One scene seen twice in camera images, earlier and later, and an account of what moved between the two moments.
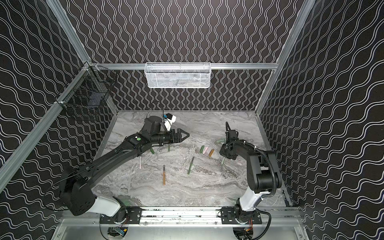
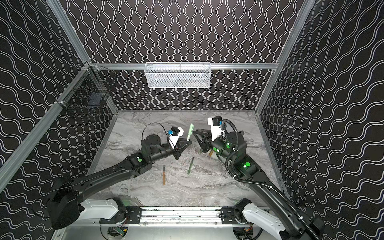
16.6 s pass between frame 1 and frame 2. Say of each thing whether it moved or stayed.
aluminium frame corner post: stayed
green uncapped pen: stayed
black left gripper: moved
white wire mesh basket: stayed
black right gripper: moved
